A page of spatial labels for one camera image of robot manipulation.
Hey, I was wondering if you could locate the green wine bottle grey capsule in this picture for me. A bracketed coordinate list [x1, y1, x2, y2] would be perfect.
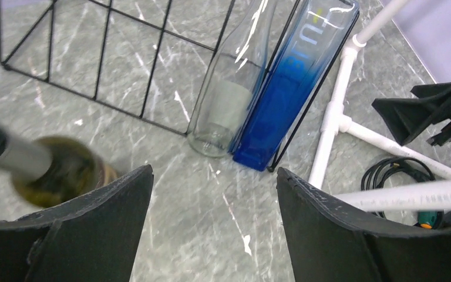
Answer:
[0, 126, 120, 208]

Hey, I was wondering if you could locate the white PVC pipe frame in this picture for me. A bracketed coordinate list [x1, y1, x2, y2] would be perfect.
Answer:
[309, 0, 451, 212]

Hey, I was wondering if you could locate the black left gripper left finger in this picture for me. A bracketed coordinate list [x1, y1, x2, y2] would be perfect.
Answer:
[0, 165, 154, 281]

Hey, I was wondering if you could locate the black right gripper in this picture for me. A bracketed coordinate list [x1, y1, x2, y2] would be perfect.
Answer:
[372, 82, 451, 146]

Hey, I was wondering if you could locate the clear glass bottle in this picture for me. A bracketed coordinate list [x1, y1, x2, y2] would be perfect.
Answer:
[187, 0, 277, 158]

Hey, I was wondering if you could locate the coiled black cable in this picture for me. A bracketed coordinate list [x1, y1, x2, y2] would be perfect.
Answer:
[360, 156, 444, 230]

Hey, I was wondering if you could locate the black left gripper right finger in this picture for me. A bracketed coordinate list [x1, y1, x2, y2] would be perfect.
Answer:
[277, 168, 451, 281]

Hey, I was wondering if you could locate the black wire wine rack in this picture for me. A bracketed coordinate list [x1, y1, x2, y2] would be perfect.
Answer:
[0, 0, 361, 173]

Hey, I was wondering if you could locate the blue square glass bottle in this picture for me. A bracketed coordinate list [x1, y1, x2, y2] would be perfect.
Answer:
[233, 1, 359, 171]

